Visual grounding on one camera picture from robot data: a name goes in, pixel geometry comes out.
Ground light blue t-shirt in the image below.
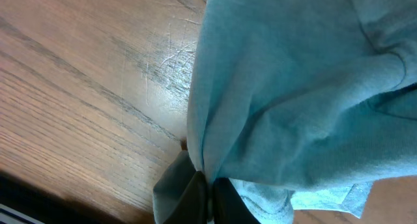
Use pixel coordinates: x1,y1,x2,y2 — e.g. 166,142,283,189
153,0,416,223

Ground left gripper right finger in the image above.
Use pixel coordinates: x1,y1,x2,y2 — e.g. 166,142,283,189
213,178,260,224

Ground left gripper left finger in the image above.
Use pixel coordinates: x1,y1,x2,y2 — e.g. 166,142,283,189
164,171,208,224

